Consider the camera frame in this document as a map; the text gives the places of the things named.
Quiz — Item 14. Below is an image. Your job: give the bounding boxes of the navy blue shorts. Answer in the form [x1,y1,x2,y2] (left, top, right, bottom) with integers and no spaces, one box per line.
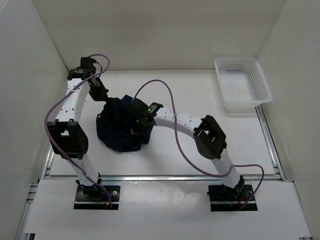
[95,95,153,153]

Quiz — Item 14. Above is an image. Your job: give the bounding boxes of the aluminium front rail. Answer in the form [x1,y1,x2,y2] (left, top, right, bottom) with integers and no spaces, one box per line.
[44,173,284,182]

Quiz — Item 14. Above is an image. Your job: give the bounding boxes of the aluminium right side rail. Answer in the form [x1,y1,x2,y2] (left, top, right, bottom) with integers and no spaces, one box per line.
[255,106,286,182]

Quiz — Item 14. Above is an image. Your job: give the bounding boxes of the white plastic mesh basket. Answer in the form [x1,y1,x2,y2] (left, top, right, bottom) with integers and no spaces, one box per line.
[214,56,273,114]

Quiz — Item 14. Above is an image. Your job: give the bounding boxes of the aluminium left side rail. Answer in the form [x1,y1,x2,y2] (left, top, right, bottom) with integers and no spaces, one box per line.
[24,149,56,206]

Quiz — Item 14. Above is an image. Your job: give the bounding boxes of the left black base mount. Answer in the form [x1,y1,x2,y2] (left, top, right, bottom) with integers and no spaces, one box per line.
[73,180,121,211]

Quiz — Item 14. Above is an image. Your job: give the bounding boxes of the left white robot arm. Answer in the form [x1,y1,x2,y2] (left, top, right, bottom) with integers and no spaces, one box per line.
[44,54,111,202]

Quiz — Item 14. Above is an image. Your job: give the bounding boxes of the aluminium rail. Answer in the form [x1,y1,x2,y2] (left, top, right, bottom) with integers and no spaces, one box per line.
[44,173,284,182]
[24,149,56,206]
[255,106,286,182]

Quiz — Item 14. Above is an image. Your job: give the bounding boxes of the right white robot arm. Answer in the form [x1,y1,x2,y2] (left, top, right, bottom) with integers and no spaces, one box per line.
[128,98,245,201]

